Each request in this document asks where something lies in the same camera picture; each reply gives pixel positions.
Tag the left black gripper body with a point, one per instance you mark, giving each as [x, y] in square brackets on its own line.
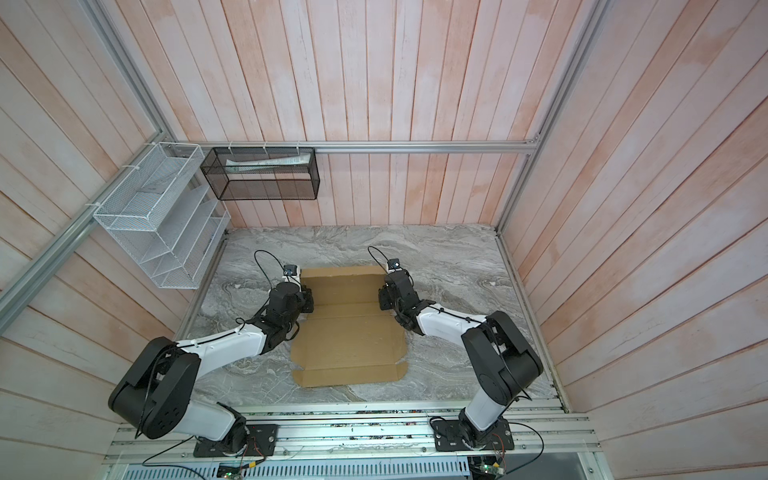
[294, 315]

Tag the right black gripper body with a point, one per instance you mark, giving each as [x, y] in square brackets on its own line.
[397, 309]

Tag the brown cardboard box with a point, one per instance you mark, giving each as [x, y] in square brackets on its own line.
[348, 339]

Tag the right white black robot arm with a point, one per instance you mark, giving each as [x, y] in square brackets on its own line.
[503, 361]

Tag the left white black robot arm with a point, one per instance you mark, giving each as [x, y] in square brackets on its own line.
[155, 394]

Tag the white paper in basket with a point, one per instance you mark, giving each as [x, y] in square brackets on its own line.
[283, 165]

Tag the black wire mesh basket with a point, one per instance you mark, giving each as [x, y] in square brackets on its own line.
[258, 187]

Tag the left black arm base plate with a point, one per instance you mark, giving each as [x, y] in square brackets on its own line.
[248, 439]

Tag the white wire mesh shelf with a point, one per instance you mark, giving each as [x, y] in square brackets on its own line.
[169, 223]

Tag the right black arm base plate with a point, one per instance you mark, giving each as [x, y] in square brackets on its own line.
[460, 435]

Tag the aluminium frame rail front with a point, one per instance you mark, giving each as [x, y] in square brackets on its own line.
[401, 429]

